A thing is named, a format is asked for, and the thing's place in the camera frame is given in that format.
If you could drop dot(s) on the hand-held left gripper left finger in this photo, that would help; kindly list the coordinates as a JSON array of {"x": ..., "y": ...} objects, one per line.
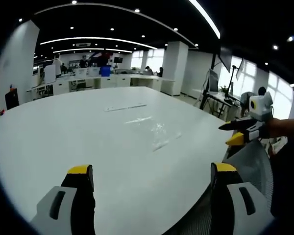
[{"x": 63, "y": 210}]

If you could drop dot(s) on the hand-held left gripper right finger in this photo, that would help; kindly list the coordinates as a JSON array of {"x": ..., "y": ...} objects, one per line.
[{"x": 245, "y": 210}]

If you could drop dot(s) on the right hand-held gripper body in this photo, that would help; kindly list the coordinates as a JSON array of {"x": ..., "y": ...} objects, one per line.
[{"x": 261, "y": 106}]

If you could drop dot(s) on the clear resealable plastic bag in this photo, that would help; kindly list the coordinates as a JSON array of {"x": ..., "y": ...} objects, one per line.
[{"x": 159, "y": 133}]

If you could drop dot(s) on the grey mesh office chair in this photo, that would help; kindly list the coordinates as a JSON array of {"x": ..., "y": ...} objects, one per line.
[{"x": 250, "y": 161}]

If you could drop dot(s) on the black-legged desk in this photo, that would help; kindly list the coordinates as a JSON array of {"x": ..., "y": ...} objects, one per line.
[{"x": 220, "y": 101}]

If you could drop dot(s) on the white printed cloth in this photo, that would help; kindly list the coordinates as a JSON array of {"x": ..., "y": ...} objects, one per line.
[{"x": 279, "y": 144}]

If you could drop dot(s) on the small green plant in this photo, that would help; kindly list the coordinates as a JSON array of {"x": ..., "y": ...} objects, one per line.
[{"x": 224, "y": 89}]

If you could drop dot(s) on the silver computer monitor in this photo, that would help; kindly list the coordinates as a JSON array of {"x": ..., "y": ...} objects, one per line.
[{"x": 213, "y": 82}]

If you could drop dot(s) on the person's dark clothing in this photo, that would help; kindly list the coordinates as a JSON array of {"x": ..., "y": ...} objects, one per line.
[{"x": 289, "y": 176}]

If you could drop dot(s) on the black hanging monitor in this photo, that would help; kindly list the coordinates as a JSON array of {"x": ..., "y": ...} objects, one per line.
[{"x": 226, "y": 60}]

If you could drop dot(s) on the long ceiling light strip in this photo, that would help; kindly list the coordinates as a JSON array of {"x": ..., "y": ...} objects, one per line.
[{"x": 205, "y": 18}]

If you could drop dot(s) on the black cabinet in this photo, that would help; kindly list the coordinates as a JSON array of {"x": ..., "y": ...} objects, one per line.
[{"x": 12, "y": 99}]

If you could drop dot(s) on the long white counter desk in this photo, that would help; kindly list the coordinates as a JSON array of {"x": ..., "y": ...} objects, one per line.
[{"x": 117, "y": 82}]

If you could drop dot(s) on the white board panel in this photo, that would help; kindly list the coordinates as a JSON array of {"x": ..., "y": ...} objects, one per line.
[{"x": 49, "y": 74}]

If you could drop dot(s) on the blue plastic bin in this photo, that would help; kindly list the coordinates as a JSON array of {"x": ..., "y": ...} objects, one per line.
[{"x": 105, "y": 71}]

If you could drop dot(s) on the curved ceiling light strip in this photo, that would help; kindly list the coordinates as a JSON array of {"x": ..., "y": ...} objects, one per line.
[{"x": 98, "y": 39}]

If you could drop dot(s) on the ceiling air vent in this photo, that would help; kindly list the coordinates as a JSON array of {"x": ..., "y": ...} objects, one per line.
[{"x": 83, "y": 44}]

